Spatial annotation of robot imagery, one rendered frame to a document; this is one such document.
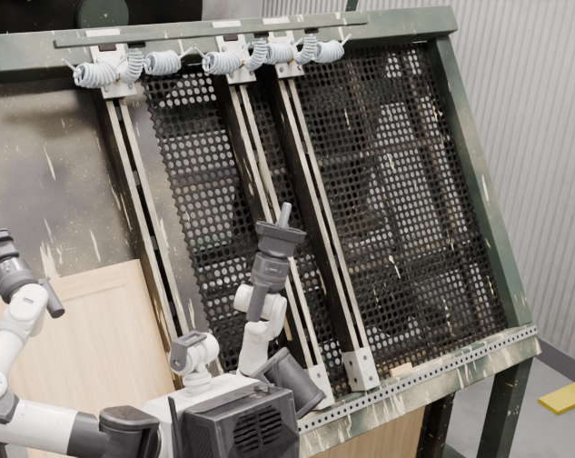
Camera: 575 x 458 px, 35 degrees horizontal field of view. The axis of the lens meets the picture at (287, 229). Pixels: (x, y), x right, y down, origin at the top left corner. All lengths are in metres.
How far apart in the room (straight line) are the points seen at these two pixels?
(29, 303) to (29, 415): 0.28
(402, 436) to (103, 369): 1.44
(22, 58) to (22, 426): 1.00
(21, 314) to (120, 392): 0.51
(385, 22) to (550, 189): 1.85
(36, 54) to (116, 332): 0.75
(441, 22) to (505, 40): 1.50
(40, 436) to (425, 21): 2.09
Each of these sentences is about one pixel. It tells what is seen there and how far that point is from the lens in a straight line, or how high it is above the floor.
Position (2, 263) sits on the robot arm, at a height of 1.52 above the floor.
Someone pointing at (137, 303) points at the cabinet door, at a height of 1.26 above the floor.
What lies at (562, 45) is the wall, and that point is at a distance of 4.64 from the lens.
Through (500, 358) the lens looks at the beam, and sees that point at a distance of 3.28.
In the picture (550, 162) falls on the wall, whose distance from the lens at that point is 4.73.
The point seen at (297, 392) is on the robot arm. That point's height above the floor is 1.32.
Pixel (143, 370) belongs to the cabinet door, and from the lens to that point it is 2.48.
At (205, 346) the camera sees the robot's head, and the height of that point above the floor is 1.43.
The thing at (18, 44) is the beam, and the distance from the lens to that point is 2.45.
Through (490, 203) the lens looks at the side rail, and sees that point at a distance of 3.37.
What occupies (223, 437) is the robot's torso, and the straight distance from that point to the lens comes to 1.81.
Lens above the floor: 2.49
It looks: 24 degrees down
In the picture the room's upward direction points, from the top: 6 degrees clockwise
